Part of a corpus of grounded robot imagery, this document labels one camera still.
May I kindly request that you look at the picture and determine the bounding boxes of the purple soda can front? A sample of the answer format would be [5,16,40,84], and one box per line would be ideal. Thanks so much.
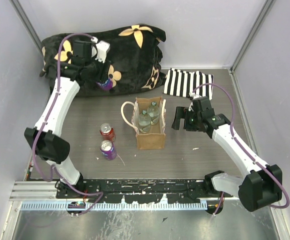
[100,140,117,160]

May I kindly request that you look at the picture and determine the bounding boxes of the black white striped cloth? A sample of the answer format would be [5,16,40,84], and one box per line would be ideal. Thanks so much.
[163,68,214,98]

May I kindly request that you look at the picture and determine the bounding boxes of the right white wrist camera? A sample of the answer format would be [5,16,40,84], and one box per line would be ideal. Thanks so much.
[188,92,202,112]

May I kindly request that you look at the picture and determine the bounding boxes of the clear bottle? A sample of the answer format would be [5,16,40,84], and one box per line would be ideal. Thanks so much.
[138,110,151,134]
[147,101,160,125]

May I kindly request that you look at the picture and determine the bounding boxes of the clear bottle front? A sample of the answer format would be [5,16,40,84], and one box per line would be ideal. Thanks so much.
[138,110,151,134]

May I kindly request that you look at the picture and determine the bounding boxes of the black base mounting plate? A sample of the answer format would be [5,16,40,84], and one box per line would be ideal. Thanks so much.
[56,178,235,205]

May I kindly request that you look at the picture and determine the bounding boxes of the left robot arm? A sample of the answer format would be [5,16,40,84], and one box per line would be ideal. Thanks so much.
[24,38,113,198]

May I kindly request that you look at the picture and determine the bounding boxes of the cat print canvas bag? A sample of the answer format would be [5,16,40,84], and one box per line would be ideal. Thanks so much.
[120,96,166,150]

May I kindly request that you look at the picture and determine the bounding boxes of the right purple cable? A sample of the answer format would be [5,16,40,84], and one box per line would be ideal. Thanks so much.
[189,82,290,216]

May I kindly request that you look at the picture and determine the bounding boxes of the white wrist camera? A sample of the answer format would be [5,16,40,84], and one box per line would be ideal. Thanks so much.
[188,92,202,112]
[91,37,110,63]

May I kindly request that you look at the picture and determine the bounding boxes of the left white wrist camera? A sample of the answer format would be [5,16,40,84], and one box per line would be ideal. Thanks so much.
[91,37,110,63]

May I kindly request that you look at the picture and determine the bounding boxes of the aluminium rail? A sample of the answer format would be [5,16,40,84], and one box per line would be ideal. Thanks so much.
[9,179,282,201]

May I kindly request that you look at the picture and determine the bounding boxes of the black floral plush blanket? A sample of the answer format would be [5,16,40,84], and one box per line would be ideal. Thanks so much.
[40,24,166,97]

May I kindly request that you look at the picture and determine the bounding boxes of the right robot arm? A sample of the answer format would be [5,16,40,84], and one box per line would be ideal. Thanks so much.
[172,97,283,212]

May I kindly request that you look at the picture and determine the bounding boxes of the red soda can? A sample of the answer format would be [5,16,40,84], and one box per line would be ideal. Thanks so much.
[100,123,115,142]

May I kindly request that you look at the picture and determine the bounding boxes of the purple soda can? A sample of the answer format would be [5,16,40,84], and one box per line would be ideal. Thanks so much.
[100,140,117,160]
[97,78,113,91]

